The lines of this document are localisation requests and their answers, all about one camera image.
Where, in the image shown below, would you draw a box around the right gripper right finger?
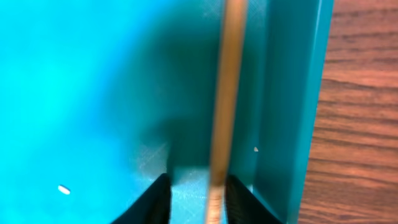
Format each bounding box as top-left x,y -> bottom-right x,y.
224,175 -> 282,224

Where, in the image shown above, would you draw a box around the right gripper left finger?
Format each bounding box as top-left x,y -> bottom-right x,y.
112,173 -> 172,224

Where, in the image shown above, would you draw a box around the wooden chopstick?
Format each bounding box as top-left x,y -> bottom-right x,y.
204,0 -> 248,224

